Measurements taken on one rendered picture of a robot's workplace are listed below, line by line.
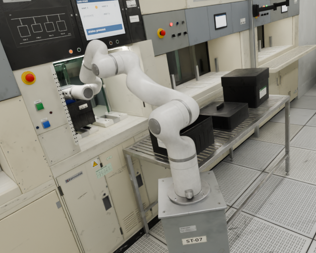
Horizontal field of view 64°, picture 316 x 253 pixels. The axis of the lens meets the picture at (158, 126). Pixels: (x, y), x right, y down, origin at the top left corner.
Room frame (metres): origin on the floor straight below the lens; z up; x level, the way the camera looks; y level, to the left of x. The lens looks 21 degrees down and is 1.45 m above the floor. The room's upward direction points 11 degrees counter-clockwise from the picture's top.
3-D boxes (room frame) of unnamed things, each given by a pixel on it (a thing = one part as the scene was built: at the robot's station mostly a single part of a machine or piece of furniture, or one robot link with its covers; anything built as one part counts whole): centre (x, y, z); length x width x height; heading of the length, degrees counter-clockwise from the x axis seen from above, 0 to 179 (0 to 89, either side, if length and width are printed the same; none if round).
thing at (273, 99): (1.74, -0.42, 0.38); 1.30 x 0.60 x 0.76; 131
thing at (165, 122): (0.93, -0.05, 1.07); 0.19 x 0.12 x 0.24; 130
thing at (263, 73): (1.99, -0.77, 0.89); 0.29 x 0.29 x 0.25; 45
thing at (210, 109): (1.68, -0.46, 0.83); 0.29 x 0.29 x 0.13; 44
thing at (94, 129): (1.71, 0.57, 0.89); 0.22 x 0.21 x 0.04; 41
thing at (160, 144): (1.40, -0.13, 0.85); 0.28 x 0.28 x 0.17; 40
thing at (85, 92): (1.52, 0.40, 1.19); 0.13 x 0.09 x 0.08; 41
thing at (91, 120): (1.71, 0.56, 1.06); 0.24 x 0.20 x 0.32; 131
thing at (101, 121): (1.88, 0.36, 0.89); 0.22 x 0.21 x 0.04; 41
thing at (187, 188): (0.95, -0.08, 0.85); 0.19 x 0.19 x 0.18
